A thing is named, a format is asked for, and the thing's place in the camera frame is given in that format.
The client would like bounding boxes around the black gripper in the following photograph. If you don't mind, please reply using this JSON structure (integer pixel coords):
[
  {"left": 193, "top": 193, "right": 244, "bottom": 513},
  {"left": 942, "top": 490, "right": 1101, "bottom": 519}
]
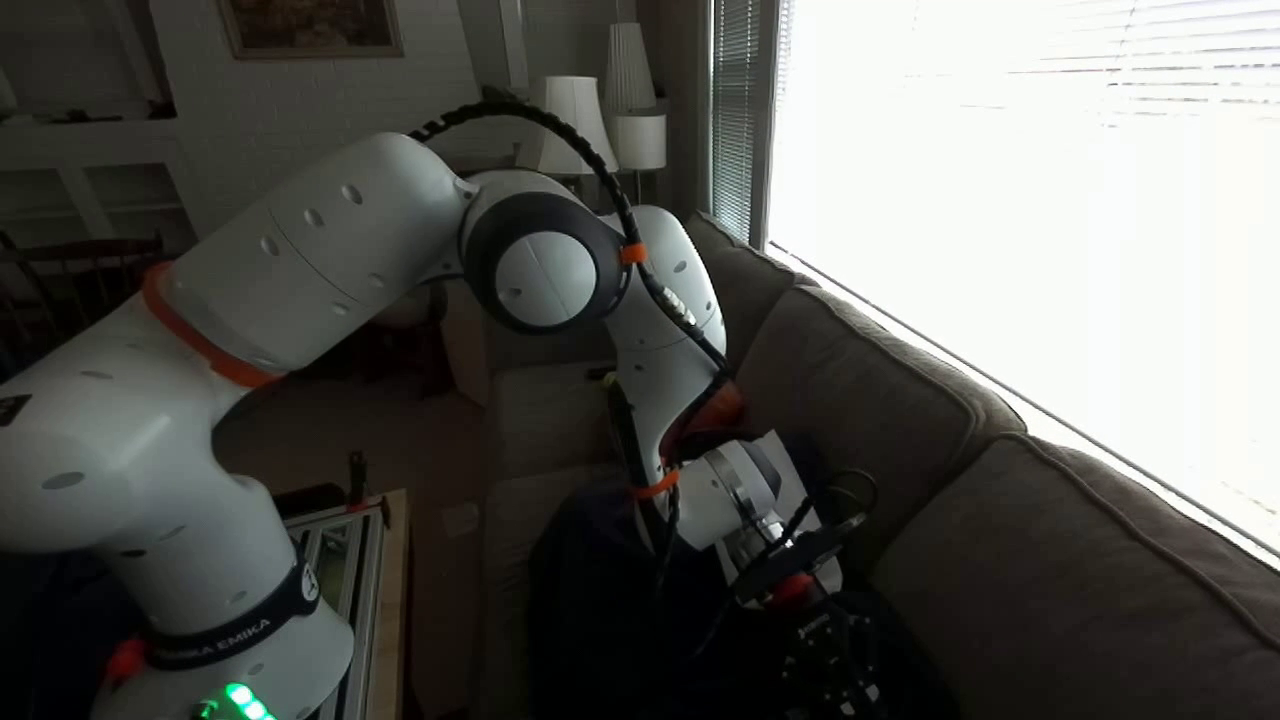
[{"left": 779, "top": 601, "right": 887, "bottom": 720}]

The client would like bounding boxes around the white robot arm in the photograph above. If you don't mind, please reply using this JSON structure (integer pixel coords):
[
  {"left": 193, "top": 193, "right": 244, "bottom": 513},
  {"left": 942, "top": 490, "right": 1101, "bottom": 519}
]
[{"left": 0, "top": 108, "right": 887, "bottom": 720}]

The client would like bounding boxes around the dark blanket on couch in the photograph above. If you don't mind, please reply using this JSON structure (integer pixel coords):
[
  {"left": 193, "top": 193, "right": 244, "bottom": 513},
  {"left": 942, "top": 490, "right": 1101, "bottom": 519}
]
[{"left": 524, "top": 486, "right": 963, "bottom": 720}]

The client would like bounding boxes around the grey fabric couch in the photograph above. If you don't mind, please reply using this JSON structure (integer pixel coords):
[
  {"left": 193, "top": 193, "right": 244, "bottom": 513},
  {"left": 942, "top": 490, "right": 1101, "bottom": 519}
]
[{"left": 471, "top": 226, "right": 1280, "bottom": 720}]

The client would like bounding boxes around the wooden table with rails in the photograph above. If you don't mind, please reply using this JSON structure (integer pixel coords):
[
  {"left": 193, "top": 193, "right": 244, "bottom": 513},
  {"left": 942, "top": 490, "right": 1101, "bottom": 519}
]
[{"left": 279, "top": 486, "right": 412, "bottom": 720}]

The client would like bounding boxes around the white table lamp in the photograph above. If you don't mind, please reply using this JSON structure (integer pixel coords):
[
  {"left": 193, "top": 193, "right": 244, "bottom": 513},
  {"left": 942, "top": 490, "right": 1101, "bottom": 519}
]
[{"left": 533, "top": 77, "right": 617, "bottom": 174}]

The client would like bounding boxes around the framed wall picture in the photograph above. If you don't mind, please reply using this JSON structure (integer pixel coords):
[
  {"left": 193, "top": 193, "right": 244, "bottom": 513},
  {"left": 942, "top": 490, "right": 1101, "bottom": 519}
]
[{"left": 215, "top": 0, "right": 398, "bottom": 59}]

